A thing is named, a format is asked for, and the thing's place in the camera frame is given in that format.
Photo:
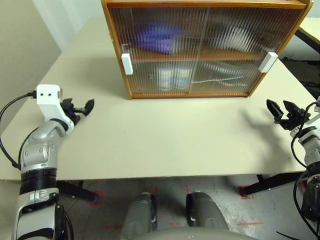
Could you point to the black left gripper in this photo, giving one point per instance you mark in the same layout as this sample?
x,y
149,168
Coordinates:
x,y
71,111

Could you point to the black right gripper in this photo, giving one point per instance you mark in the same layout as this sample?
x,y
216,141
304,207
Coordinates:
x,y
296,120

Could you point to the ribbed clear sliding door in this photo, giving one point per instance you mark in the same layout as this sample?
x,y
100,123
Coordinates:
x,y
150,62
237,65

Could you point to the white lidded plastic bottle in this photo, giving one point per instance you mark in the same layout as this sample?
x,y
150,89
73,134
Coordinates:
x,y
181,80
165,81

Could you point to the purple tissue pack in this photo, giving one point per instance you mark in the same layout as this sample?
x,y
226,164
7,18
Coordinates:
x,y
155,40

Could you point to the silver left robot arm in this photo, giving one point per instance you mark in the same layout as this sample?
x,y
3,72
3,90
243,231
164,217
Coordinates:
x,y
37,155

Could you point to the brown wooden cabinet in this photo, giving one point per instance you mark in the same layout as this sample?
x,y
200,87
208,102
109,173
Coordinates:
x,y
120,75

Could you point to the black table leg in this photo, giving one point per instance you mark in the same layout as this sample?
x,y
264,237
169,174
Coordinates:
x,y
270,183
80,192

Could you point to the beige neighbouring table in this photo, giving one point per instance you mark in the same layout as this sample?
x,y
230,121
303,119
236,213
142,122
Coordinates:
x,y
311,30

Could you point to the grey left robot leg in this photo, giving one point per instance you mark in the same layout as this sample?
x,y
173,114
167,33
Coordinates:
x,y
138,215

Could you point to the grey robot leg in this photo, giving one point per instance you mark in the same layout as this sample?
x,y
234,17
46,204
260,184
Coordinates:
x,y
207,212
138,215

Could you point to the grey right robot leg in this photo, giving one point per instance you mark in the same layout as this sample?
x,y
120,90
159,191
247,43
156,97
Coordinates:
x,y
207,212

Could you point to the grey robot torso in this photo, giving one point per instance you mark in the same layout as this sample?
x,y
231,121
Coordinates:
x,y
200,235

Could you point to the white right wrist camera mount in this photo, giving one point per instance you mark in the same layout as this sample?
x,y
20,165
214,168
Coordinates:
x,y
308,133

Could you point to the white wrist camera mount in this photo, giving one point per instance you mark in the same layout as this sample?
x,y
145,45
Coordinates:
x,y
308,133
50,102

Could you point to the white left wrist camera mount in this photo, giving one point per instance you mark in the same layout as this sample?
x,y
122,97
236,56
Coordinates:
x,y
50,102

